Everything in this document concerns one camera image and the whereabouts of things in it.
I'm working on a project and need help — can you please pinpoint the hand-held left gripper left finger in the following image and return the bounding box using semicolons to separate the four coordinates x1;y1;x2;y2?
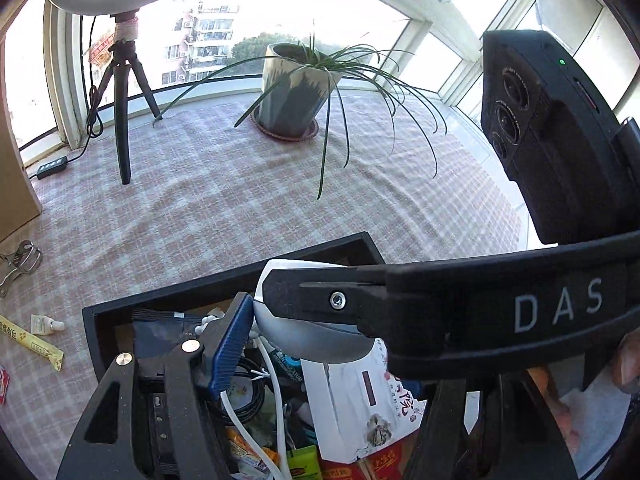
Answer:
55;293;256;480

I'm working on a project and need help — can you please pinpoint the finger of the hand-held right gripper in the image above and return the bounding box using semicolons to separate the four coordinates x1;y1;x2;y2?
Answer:
262;263;396;334

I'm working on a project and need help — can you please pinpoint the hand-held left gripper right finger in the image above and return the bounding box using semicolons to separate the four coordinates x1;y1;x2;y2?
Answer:
402;370;576;480

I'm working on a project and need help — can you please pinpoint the white egg-shaped device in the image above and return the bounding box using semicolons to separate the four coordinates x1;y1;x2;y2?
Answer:
252;259;381;363

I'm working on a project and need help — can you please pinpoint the black storage box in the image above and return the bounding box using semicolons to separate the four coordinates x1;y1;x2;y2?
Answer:
82;232;431;480

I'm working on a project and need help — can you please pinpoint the black USB cable bundle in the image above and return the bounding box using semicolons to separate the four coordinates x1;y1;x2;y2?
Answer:
220;355;267;428

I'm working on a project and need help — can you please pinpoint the black wet wipes pack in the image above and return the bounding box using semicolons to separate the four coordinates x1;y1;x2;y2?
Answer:
132;317;206;361

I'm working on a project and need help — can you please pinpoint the white printed tissue box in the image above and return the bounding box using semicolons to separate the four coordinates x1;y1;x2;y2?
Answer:
300;337;428;463

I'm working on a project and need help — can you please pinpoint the checkered cloth covered desktop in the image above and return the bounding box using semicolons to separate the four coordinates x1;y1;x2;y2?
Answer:
0;92;531;480

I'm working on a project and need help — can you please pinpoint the person's right hand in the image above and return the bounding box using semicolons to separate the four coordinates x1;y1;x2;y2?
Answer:
527;334;640;461

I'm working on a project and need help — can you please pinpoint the dark blue packet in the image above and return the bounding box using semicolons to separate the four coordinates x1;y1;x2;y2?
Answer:
272;352;307;386

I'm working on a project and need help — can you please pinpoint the orange snack packet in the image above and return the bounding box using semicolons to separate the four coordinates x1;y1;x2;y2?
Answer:
225;425;281;477

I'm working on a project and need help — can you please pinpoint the red packet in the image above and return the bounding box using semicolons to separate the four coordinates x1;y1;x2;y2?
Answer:
320;432;423;480

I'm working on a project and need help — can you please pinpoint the green snack packet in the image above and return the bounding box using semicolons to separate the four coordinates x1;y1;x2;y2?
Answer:
287;446;322;480

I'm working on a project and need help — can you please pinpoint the brown plant saucer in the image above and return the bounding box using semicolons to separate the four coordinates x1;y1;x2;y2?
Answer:
251;105;320;141

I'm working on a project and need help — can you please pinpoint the small cream cosmetic tube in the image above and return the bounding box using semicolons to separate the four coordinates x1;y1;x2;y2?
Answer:
30;314;66;337

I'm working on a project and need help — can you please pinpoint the long yellow paper packet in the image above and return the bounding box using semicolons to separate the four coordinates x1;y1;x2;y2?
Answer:
0;314;65;372

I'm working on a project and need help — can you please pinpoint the potted grass plant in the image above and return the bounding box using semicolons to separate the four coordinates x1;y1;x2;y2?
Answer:
152;17;448;201

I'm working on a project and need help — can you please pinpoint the metal clip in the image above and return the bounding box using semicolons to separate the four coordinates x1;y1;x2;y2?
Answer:
0;240;43;299

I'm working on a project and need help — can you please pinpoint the wooden board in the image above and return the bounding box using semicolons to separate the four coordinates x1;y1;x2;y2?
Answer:
0;35;43;246

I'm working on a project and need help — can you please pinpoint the white window frame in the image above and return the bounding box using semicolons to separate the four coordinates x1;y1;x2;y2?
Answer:
0;0;640;151

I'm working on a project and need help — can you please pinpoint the black inline remote cable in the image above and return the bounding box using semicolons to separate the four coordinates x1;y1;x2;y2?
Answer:
27;10;106;182

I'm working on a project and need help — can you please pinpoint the white ring light on tripod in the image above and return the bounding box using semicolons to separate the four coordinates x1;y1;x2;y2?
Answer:
42;0;226;186

